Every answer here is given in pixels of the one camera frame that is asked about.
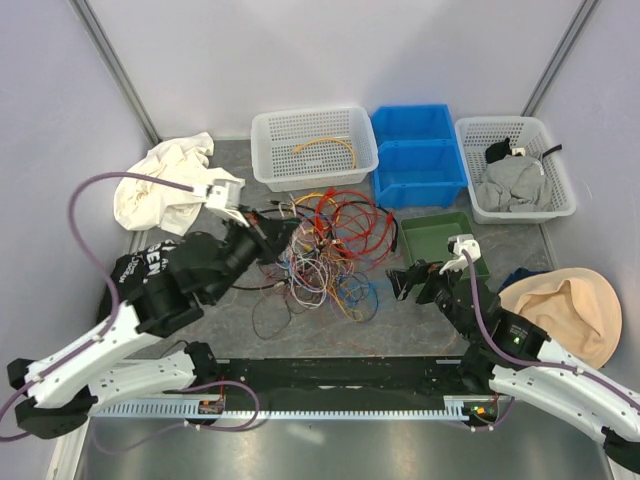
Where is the beige bucket hat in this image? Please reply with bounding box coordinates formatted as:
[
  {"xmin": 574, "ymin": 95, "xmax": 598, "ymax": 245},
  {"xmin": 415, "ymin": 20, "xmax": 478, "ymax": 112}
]
[{"xmin": 499, "ymin": 268, "xmax": 623, "ymax": 369}]

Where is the cream white cloth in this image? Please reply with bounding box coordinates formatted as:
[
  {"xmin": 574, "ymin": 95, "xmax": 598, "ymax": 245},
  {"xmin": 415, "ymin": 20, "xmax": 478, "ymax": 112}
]
[{"xmin": 113, "ymin": 132, "xmax": 245, "ymax": 236}]

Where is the blue cloth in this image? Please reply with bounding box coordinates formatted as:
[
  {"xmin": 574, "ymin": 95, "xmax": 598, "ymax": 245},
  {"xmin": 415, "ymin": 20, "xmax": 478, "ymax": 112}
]
[{"xmin": 499, "ymin": 267, "xmax": 547, "ymax": 291}]

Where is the grey garment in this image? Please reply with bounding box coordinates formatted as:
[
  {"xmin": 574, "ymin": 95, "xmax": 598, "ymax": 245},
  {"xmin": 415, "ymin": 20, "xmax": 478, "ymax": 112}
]
[{"xmin": 475, "ymin": 156, "xmax": 553, "ymax": 213}]

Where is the blue plastic bin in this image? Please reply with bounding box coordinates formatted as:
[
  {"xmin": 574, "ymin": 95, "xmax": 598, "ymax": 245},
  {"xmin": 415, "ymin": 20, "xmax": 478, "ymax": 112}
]
[{"xmin": 371, "ymin": 104, "xmax": 467, "ymax": 209}]

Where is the blue thin wire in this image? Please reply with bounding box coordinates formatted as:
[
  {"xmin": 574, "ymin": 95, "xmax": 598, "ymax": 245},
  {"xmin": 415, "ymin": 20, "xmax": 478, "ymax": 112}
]
[{"xmin": 339, "ymin": 277, "xmax": 381, "ymax": 321}]

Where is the red ethernet cable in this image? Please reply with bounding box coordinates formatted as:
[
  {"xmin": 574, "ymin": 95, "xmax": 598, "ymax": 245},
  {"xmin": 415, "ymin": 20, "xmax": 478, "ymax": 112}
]
[{"xmin": 313, "ymin": 187, "xmax": 396, "ymax": 259}]

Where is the orange yellow cable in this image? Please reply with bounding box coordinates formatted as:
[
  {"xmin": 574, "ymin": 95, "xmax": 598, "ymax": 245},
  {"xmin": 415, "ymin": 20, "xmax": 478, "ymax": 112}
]
[{"xmin": 284, "ymin": 191, "xmax": 326, "ymax": 236}]

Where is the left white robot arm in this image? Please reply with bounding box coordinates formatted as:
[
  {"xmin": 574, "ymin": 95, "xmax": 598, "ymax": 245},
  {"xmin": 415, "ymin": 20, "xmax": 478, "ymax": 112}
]
[{"xmin": 1, "ymin": 172, "xmax": 300, "ymax": 443}]

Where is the white perforated basket left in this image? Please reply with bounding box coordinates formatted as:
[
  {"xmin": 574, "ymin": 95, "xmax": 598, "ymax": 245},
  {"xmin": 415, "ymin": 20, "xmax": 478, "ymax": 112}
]
[{"xmin": 251, "ymin": 106, "xmax": 379, "ymax": 192}]

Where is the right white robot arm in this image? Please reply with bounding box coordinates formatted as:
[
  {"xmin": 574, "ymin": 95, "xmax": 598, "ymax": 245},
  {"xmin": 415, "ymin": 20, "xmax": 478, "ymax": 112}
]
[{"xmin": 386, "ymin": 250, "xmax": 639, "ymax": 473}]

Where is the black printed t-shirt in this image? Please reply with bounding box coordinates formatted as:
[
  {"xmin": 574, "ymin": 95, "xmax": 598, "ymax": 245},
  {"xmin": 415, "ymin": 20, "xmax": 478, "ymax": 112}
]
[{"xmin": 110, "ymin": 240, "xmax": 181, "ymax": 306}]

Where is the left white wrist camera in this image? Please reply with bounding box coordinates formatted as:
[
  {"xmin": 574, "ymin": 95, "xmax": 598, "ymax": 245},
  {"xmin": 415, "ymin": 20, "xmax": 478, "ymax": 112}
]
[{"xmin": 193, "ymin": 179, "xmax": 247, "ymax": 225}]

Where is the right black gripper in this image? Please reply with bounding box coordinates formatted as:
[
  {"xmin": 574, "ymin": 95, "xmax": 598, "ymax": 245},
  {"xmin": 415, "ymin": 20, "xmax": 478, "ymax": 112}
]
[{"xmin": 384, "ymin": 256, "xmax": 474, "ymax": 340}]

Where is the tangled thin wire pile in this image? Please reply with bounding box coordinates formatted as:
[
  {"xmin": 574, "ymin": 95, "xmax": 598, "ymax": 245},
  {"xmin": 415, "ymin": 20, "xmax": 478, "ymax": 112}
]
[{"xmin": 249, "ymin": 219, "xmax": 386, "ymax": 341}]

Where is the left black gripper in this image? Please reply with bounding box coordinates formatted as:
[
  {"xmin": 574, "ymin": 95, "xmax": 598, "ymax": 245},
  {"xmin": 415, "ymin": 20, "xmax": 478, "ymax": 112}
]
[{"xmin": 210, "ymin": 204, "xmax": 305, "ymax": 303}]

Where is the slotted cable duct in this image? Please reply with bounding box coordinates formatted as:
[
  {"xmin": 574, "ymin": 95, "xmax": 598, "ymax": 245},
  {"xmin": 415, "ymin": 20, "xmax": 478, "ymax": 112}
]
[{"xmin": 93, "ymin": 396, "xmax": 469, "ymax": 421}]

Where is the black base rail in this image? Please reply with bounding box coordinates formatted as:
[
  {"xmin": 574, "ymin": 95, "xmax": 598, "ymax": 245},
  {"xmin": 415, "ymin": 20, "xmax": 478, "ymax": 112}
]
[{"xmin": 194, "ymin": 356, "xmax": 493, "ymax": 410}]

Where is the black sock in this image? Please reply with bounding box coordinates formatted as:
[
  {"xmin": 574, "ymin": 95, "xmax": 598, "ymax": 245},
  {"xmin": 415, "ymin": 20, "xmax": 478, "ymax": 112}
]
[{"xmin": 485, "ymin": 137, "xmax": 512, "ymax": 164}]

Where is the yellow ethernet cable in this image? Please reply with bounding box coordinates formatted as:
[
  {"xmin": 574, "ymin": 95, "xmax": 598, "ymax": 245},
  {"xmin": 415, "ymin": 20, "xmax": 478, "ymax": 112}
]
[{"xmin": 292, "ymin": 137, "xmax": 357, "ymax": 171}]

